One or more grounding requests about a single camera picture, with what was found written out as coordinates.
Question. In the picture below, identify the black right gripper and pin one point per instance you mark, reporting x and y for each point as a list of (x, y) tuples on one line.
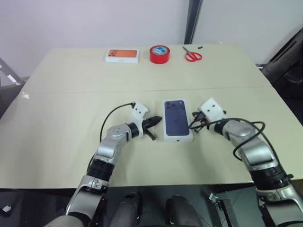
[(201, 119)]

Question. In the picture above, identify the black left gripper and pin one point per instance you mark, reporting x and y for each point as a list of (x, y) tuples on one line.
[(147, 125)]

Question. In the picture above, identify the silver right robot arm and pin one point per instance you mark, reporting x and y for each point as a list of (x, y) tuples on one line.
[(255, 151)]

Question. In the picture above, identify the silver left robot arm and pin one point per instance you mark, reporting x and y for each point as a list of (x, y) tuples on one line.
[(106, 151)]

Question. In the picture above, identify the orange print phone box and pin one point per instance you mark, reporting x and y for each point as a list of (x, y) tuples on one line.
[(122, 55)]

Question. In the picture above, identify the red tape roll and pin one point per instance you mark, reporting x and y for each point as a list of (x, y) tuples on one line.
[(159, 58)]

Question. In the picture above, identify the small black clip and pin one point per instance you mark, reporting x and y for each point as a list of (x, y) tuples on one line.
[(200, 47)]

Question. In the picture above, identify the dark rounded shape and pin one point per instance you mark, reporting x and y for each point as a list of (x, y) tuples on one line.
[(181, 211), (127, 210)]

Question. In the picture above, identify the dark vertical pillar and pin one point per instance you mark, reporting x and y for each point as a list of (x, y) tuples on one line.
[(194, 21)]

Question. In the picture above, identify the black chair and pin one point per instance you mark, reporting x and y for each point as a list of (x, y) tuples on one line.
[(286, 68)]

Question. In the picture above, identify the small white floor tag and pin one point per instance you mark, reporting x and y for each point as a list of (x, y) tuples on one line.
[(5, 208)]

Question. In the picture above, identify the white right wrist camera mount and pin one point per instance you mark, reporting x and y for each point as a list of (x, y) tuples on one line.
[(211, 108)]

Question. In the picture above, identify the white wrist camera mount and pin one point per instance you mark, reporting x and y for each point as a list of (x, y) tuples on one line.
[(211, 108), (140, 112)]

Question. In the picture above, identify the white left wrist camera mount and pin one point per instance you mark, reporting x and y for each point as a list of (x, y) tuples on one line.
[(140, 112)]

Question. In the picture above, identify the metal table leg bracket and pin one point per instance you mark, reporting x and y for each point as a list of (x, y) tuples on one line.
[(223, 210)]

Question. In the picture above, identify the grey metal frame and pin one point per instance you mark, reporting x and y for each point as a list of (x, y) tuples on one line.
[(11, 74)]

